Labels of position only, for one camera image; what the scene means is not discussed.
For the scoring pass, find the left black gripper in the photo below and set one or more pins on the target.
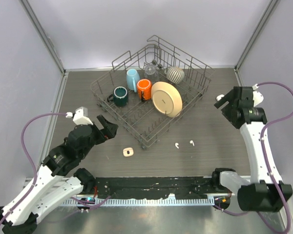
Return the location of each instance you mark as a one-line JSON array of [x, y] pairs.
[[109, 131]]

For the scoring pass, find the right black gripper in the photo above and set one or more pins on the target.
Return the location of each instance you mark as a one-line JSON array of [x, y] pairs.
[[227, 97]]

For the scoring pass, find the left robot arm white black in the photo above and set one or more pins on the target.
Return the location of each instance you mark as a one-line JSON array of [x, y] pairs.
[[23, 214]]

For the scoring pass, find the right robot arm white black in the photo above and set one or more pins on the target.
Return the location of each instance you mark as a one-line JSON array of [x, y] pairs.
[[265, 190]]

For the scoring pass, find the white earbud charging case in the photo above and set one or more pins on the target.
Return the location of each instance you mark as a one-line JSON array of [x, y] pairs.
[[219, 97]]

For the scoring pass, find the dark green mug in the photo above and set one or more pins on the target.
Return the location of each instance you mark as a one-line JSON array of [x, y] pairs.
[[119, 96]]

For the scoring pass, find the orange mug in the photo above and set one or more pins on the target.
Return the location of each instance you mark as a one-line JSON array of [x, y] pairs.
[[144, 89]]

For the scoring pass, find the striped ceramic mug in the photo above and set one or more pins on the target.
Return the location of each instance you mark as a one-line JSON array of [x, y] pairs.
[[174, 74]]

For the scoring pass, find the light blue mug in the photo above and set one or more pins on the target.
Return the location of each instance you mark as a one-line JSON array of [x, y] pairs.
[[132, 78]]

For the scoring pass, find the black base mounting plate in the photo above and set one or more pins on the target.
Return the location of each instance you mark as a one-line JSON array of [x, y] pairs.
[[154, 188]]

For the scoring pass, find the beige plate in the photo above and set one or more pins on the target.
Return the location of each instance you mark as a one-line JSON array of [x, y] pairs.
[[166, 99]]

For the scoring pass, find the clear glass cup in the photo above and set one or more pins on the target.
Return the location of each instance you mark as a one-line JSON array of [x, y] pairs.
[[150, 73]]

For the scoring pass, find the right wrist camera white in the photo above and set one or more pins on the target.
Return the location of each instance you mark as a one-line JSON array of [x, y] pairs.
[[257, 96]]

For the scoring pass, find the grey wire dish rack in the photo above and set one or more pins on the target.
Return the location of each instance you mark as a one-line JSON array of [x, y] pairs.
[[142, 119]]

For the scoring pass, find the white slotted cable duct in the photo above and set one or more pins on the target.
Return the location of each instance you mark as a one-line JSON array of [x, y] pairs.
[[170, 201]]

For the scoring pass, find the aluminium frame post right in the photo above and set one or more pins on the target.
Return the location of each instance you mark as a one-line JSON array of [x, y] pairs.
[[269, 10]]

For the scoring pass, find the aluminium frame post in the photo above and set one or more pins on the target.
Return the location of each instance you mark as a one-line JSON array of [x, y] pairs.
[[43, 35], [269, 10]]

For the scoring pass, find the aluminium frame post left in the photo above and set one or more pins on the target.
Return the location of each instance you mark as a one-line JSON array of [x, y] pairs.
[[43, 35]]

